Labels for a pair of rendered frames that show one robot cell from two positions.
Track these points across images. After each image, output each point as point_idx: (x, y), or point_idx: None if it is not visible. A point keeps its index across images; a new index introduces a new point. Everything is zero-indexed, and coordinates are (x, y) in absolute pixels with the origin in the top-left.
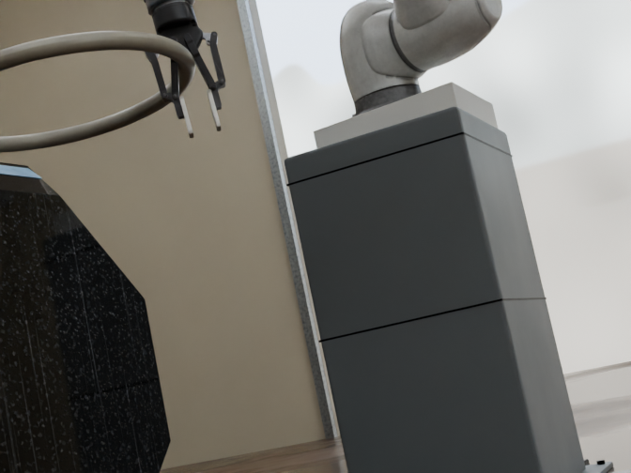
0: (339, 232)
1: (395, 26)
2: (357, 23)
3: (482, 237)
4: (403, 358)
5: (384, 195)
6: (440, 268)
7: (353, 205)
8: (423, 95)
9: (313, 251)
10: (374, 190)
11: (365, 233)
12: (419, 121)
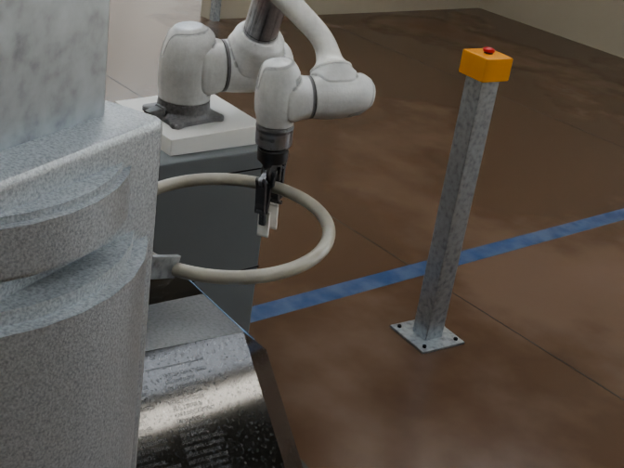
0: (182, 221)
1: (233, 69)
2: (202, 53)
3: None
4: None
5: (216, 200)
6: (233, 247)
7: (196, 203)
8: (247, 130)
9: (161, 233)
10: (211, 195)
11: (198, 223)
12: (251, 154)
